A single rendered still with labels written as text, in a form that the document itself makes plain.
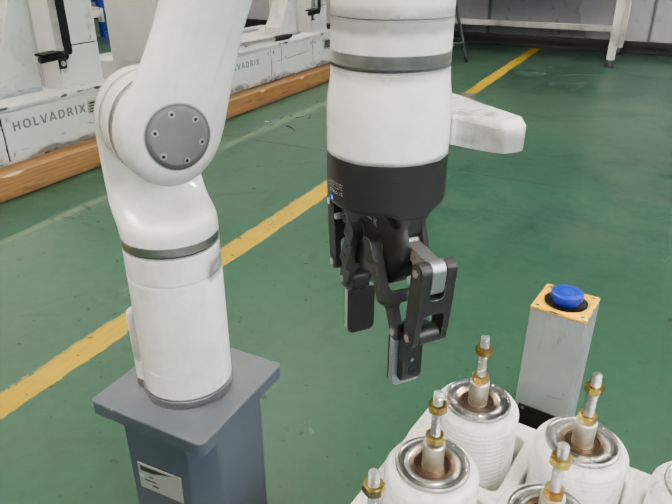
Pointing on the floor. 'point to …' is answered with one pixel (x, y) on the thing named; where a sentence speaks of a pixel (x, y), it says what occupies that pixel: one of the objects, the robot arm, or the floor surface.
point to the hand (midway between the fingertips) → (380, 337)
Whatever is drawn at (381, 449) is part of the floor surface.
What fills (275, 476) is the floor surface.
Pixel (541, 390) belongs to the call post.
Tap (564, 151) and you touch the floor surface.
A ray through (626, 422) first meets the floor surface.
